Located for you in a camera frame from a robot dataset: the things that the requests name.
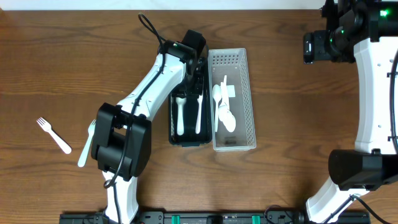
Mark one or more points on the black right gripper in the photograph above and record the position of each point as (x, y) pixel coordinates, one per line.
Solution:
(319, 48)

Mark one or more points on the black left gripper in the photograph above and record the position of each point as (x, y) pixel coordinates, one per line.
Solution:
(193, 86)

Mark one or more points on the white plastic spoon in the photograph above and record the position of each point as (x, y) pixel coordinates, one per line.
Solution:
(198, 122)
(217, 96)
(227, 118)
(224, 83)
(224, 99)

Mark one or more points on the white plastic fork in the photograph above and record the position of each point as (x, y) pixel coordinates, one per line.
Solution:
(84, 154)
(46, 126)
(180, 106)

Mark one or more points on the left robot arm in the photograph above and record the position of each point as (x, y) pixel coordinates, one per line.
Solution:
(122, 138)

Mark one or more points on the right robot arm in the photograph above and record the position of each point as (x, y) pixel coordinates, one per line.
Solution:
(364, 33)

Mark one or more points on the clear plastic basket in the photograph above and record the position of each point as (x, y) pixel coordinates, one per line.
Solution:
(234, 64)

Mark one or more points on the white label sticker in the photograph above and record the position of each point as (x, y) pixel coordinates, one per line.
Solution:
(231, 91)

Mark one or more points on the black plastic basket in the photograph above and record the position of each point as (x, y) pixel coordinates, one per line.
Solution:
(190, 138)

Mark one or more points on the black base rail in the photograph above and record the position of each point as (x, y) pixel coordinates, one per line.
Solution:
(271, 215)

